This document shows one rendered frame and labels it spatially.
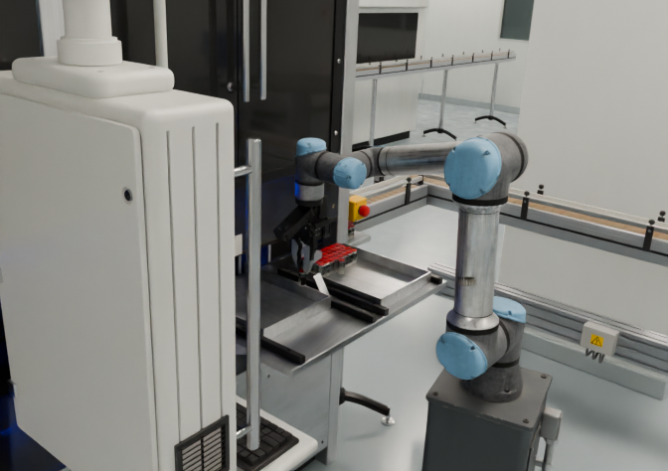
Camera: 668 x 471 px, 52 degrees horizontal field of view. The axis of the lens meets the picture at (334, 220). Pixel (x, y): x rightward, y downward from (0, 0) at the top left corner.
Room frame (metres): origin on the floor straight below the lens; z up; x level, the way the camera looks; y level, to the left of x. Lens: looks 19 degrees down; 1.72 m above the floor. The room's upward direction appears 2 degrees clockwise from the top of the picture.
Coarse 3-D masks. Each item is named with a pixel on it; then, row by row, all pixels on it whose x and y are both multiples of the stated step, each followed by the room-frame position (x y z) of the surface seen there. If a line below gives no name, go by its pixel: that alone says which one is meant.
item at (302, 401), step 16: (320, 368) 2.07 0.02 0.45; (240, 384) 1.78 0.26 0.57; (272, 384) 1.89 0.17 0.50; (288, 384) 1.95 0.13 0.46; (304, 384) 2.01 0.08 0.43; (320, 384) 2.08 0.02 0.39; (272, 400) 1.89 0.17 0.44; (288, 400) 1.95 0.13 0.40; (304, 400) 2.01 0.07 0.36; (320, 400) 2.08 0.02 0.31; (288, 416) 1.95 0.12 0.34; (304, 416) 2.01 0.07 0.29; (320, 416) 2.08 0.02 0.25; (304, 432) 2.02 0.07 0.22; (320, 432) 2.09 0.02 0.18; (320, 448) 2.09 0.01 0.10
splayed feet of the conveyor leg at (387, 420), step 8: (344, 392) 2.41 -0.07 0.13; (352, 392) 2.42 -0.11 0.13; (344, 400) 2.41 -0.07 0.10; (352, 400) 2.40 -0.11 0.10; (360, 400) 2.40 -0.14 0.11; (368, 400) 2.41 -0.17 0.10; (376, 400) 2.42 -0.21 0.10; (376, 408) 2.40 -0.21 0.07; (384, 408) 2.40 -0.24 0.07; (384, 416) 2.43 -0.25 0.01; (384, 424) 2.39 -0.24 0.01; (392, 424) 2.39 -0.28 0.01
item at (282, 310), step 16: (240, 288) 1.78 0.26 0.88; (272, 288) 1.79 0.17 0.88; (288, 288) 1.78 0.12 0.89; (304, 288) 1.74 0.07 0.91; (240, 304) 1.68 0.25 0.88; (272, 304) 1.69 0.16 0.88; (288, 304) 1.69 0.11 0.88; (304, 304) 1.70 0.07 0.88; (320, 304) 1.65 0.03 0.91; (240, 320) 1.54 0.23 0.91; (272, 320) 1.60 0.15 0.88; (288, 320) 1.56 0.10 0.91; (304, 320) 1.60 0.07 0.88; (272, 336) 1.51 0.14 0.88
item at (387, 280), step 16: (368, 256) 2.03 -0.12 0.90; (384, 256) 1.99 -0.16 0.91; (336, 272) 1.92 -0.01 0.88; (352, 272) 1.93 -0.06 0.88; (368, 272) 1.94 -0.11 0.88; (384, 272) 1.94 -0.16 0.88; (400, 272) 1.95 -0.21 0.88; (416, 272) 1.92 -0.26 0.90; (352, 288) 1.74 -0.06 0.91; (368, 288) 1.82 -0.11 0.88; (384, 288) 1.82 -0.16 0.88; (400, 288) 1.76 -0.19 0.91; (416, 288) 1.82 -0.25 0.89; (384, 304) 1.70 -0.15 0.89
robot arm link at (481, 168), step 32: (448, 160) 1.36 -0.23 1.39; (480, 160) 1.32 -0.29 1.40; (512, 160) 1.37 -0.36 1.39; (480, 192) 1.31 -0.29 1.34; (480, 224) 1.34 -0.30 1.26; (480, 256) 1.34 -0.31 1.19; (480, 288) 1.33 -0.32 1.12; (448, 320) 1.36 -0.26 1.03; (480, 320) 1.33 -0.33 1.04; (448, 352) 1.33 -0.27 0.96; (480, 352) 1.30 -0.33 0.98
